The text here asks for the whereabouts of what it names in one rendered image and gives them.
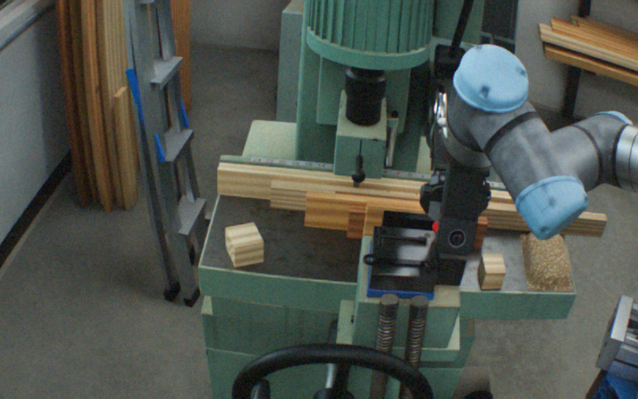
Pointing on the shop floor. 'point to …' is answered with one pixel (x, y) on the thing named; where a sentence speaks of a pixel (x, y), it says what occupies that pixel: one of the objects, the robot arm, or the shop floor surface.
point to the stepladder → (164, 142)
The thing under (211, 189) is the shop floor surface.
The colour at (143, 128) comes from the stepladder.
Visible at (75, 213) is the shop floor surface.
